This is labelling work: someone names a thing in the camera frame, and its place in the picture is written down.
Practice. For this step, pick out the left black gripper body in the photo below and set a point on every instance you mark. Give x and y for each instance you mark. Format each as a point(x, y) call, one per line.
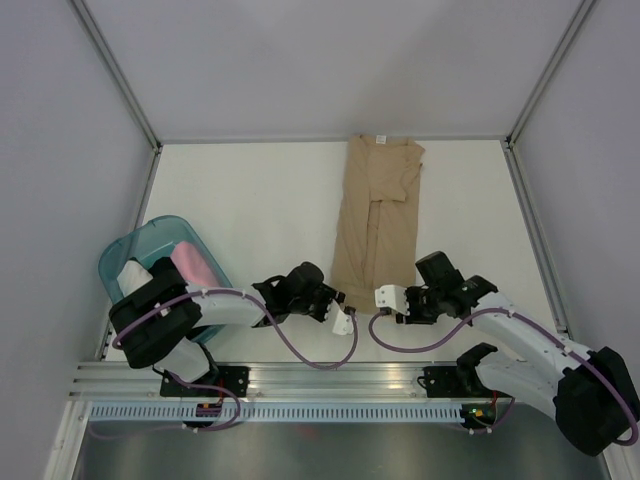
point(318, 304)

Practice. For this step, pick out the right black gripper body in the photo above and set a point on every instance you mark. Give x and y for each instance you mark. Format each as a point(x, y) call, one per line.
point(424, 305)

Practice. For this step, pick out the beige t shirt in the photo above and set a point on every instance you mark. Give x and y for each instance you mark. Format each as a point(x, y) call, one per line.
point(378, 218)

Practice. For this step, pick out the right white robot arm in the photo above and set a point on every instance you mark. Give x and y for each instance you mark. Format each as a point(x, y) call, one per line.
point(588, 393)

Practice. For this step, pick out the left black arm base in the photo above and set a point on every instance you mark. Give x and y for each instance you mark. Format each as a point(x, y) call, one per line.
point(234, 378)

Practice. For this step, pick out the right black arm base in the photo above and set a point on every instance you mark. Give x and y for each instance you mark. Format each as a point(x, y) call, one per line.
point(442, 382)

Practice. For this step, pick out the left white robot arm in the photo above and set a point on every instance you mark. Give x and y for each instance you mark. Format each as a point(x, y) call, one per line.
point(164, 318)

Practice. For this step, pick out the pink rolled t shirt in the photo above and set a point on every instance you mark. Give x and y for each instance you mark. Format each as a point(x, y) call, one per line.
point(192, 266)

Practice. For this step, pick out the black rolled t shirt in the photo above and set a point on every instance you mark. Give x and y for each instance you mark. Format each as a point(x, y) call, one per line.
point(165, 273)

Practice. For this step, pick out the white rolled t shirt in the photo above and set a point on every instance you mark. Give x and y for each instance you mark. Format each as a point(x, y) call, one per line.
point(132, 277)

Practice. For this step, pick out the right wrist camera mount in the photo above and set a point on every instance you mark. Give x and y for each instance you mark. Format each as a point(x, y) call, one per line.
point(392, 297)

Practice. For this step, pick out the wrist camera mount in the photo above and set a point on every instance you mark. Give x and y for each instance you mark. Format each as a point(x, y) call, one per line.
point(342, 323)
point(392, 297)

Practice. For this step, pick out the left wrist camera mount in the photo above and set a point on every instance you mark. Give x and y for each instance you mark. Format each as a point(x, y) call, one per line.
point(342, 323)

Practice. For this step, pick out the white slotted cable duct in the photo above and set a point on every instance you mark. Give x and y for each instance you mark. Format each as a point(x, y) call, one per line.
point(279, 412)

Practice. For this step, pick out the aluminium front rail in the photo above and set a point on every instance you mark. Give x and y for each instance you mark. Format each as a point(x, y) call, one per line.
point(267, 381)

